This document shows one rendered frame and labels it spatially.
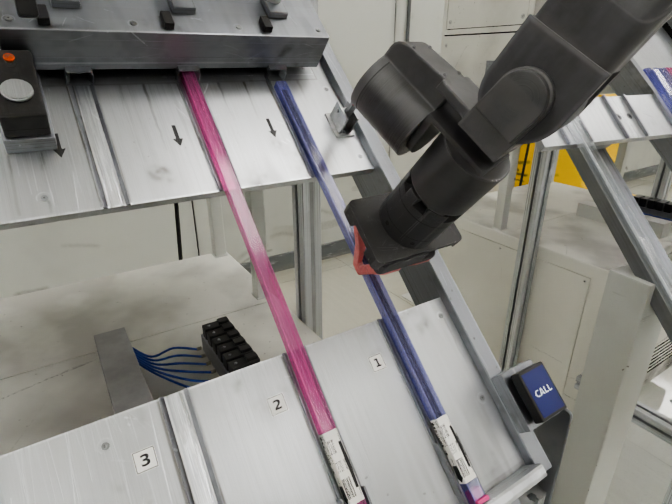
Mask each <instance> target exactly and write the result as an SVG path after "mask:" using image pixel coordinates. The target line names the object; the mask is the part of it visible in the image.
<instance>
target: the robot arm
mask: <svg viewBox="0 0 672 504"><path fill-rule="evenodd" d="M671 16H672V0H547V1H546V2H545V3H544V5H543V6H542V7H541V9H540V10H539V11H538V12H537V14H536V15H532V14H529V15H528V17H527V18H526V19H525V21H524V22H523V23H522V25H521V26H520V27H519V29H518V30H517V31H516V33H515V34H514V35H513V37H512V38H511V39H510V41H509V42H508V43H507V45H506V46H505V47H504V49H503V50H502V51H501V53H500V54H499V55H498V57H497V58H496V59H495V61H494V62H493V63H492V65H491V66H490V67H489V69H488V70H487V72H486V73H485V75H484V77H483V79H482V81H481V84H480V88H478V87H477V86H476V85H475V84H474V83H473V81H472V80H471V79H470V78H469V77H464V76H463V75H462V74H461V72H460V71H457V70H456V69H455V68H454V67H453V66H451V65H450V64H449V63H448V62H447V61H446V60H445V59H444V58H442V57H441V56H440V55H439V54H438V53H437V52H436V51H434V50H433V49H432V46H430V45H428V44H426V43H424V42H408V41H398V42H395V43H393V44H392V45H391V46H390V48H389V49H388V50H387V52H386V53H385V54H384V56H382V57H381V58H380V59H378V60H377V61H376V62H375V63H374V64H373V65H372V66H371V67H370V68H369V69H368V70H367V71H366V72H365V73H364V75H363V76H362V77H361V78H360V80H359V81H358V83H357V84H356V86H355V88H354V90H353V92H352V95H351V103H352V104H353V105H354V107H355V108H356V109H357V110H358V111H359V112H360V113H361V114H362V116H363V117H364V118H365V119H366V120H367V121H368V122H369V123H370V125H371V126H372V127H373V128H374V129H375V130H376V131H377V132H378V134H379V135H380V136H381V137H382V138H383V139H384V140H385V142H386V143H387V144H388V145H389V146H390V147H391V148H392V149H393V151H394V152H395V153H396V154H397V155H398V156H400V155H403V154H405V153H407V152H409V151H411V153H414V152H416V151H418V150H420V149H421V148H423V147H424V146H425V145H426V144H428V143H429V142H430V141H431V140H432V139H433V138H434V137H435V136H436V135H437V134H438V133H439V132H441V133H440V134H439V135H438V137H437V138H436V139H435V140H434V141H433V143H432V144H431V145H430V146H429V147H428V149H427V150H426V151H425V152H424V153H423V155H422V156H421V157H420V158H419V159H418V161H417V162H416V163H415V164H414V166H413V167H412V168H411V169H410V170H409V171H408V173H407V174H406V175H405V176H404V177H403V179H402V180H401V181H400V182H399V184H398V185H397V186H396V187H395V188H394V190H393V191H392V192H389V193H384V194H379V195H374V196H369V197H364V198H359V199H354V200H351V201H350V202H349V203H348V205H347V206H346V208H345V209H344V214H345V216H346V218H347V220H348V222H349V224H350V226H354V235H355V251H354V259H353V266H354V268H355V270H356V272H357V274H358V275H367V274H374V275H386V274H390V273H393V272H396V271H399V270H400V269H401V268H403V267H406V266H412V265H418V264H421V263H424V262H427V261H429V260H430V259H432V258H433V257H434V256H435V250H438V249H441V248H444V247H448V246H452V247H453V246H455V245H456V244H457V243H458V242H460V241H461V239H462V236H461V234H460V232H459V230H458V229H457V227H456V225H455V223H454V222H455V221H456V220H457V219H458V218H459V217H461V216H462V215H463V214H464V213H465V212H466V211H467V210H469V209H470V208H471V207H472V206H473V205H474V204H475V203H477V202H478V201H479V200H480V199H481V198H482V197H483V196H485V195H486V194H487V193H488V192H489V191H490V190H491V189H493V188H494V187H495V186H496V185H497V184H498V183H499V182H501V181H502V180H503V179H504V178H505V177H506V176H507V175H508V173H509V171H510V158H509V156H510V154H509V153H510V152H512V151H513V150H515V149H517V148H518V147H520V146H522V145H523V144H530V143H535V142H538V141H541V140H543V139H545V138H547V137H549V136H550V135H552V134H553V133H555V132H556V131H558V130H560V129H561V128H563V127H564V126H566V125H567V124H569V123H570V122H572V121H573V120H574V119H575V118H577V117H578V116H579V115H580V114H581V113H582V112H583V111H584V110H585V109H586V108H587V107H588V105H589V104H590V103H591V102H592V101H593V100H594V99H595V98H596V97H597V96H598V95H599V94H600V93H601V92H602V91H603V90H604V89H605V88H606V87H607V86H608V85H609V84H610V83H611V82H612V81H613V79H614V78H615V77H616V76H617V75H618V74H619V73H620V72H621V69H622V68H623V67H624V66H625V65H626V64H627V63H628V62H629V61H630V60H631V59H632V57H633V56H634V55H635V54H636V53H637V52H638V51H639V50H640V49H641V48H642V47H643V46H644V45H645V44H646V43H647V42H648V41H649V40H650V39H651V38H652V37H653V36H654V34H655V33H656V32H657V31H658V30H659V29H660V28H661V27H662V26H663V25H664V24H665V23H666V22H667V21H668V20H669V19H670V17H671ZM365 248H367V249H366V250H365ZM364 255H365V257H366V259H367V261H368V263H369V264H366V265H364V264H363V262H362V260H363V256H364Z"/></svg>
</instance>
